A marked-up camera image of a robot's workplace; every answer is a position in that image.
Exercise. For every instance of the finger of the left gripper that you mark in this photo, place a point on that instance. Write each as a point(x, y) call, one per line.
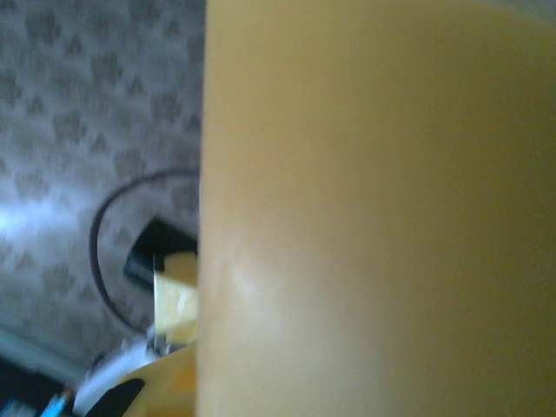
point(178, 313)
point(184, 269)

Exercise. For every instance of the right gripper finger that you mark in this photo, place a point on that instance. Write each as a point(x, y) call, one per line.
point(165, 391)

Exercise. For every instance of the yellow book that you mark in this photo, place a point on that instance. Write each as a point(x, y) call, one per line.
point(369, 195)

